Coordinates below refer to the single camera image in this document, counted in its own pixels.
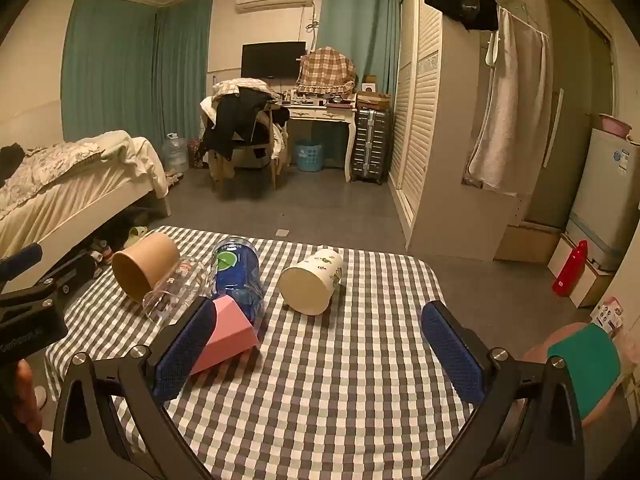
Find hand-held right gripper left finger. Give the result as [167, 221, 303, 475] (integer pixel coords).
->
[51, 296, 218, 480]

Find white fridge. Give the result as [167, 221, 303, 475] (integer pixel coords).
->
[566, 127, 640, 274]

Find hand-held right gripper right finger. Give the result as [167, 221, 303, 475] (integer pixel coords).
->
[421, 301, 586, 480]

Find white printed cup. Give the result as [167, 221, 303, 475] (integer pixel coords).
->
[278, 247, 345, 317]

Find white storage box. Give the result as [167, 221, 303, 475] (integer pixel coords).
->
[547, 233, 614, 309]

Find plaid cloth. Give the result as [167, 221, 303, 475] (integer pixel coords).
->
[297, 46, 358, 96]

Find checked tablecloth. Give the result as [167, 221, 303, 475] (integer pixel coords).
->
[45, 225, 477, 480]

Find person's left hand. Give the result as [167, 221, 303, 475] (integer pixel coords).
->
[16, 359, 47, 433]

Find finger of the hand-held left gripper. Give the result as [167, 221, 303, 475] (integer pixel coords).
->
[0, 243, 57, 307]
[42, 251, 98, 297]

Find red bottle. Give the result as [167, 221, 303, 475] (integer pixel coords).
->
[552, 239, 590, 297]

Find white desk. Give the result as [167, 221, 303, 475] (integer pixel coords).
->
[286, 92, 359, 184]

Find black hanging cloth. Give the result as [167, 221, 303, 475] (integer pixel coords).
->
[423, 0, 500, 32]

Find blue laundry basket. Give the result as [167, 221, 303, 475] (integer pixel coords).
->
[293, 138, 325, 172]

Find black television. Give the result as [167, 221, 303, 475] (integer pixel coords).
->
[241, 41, 307, 80]

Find pink stool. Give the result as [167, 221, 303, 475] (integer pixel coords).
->
[521, 322, 624, 429]

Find printed paper packet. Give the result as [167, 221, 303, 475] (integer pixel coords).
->
[589, 297, 625, 334]

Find pink square cup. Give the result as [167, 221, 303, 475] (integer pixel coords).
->
[189, 295, 260, 376]

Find white towel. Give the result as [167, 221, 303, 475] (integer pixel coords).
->
[467, 7, 552, 192]

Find wooden chair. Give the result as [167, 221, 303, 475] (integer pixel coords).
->
[210, 100, 290, 192]

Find floral blanket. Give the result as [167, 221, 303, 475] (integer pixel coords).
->
[0, 141, 107, 222]

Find teal curtain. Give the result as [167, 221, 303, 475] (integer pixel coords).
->
[316, 0, 407, 97]
[60, 0, 160, 145]
[152, 0, 215, 142]

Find clear plastic cup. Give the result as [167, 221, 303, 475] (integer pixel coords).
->
[142, 257, 212, 334]

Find green slippers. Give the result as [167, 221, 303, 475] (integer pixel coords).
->
[122, 226, 150, 249]

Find brown paper cup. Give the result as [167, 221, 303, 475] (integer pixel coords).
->
[111, 231, 181, 304]

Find black clothes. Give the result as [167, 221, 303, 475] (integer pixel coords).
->
[199, 87, 291, 160]

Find cardboard box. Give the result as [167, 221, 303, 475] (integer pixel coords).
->
[355, 90, 391, 110]

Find clear water jug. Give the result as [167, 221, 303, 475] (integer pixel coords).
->
[161, 132, 190, 174]

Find green cushion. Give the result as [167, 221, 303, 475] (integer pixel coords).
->
[546, 323, 623, 421]

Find white bed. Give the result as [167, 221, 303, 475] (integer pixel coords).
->
[0, 130, 172, 281]

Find pink basin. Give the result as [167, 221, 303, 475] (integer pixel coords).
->
[598, 113, 632, 137]

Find dark suitcase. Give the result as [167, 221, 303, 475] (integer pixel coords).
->
[349, 106, 393, 185]

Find white louvred wardrobe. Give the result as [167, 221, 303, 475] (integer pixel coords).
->
[387, 0, 522, 262]

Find grey door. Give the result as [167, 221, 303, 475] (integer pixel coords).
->
[524, 0, 617, 232]

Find blue plastic cup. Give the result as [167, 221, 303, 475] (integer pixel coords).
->
[211, 236, 266, 327]

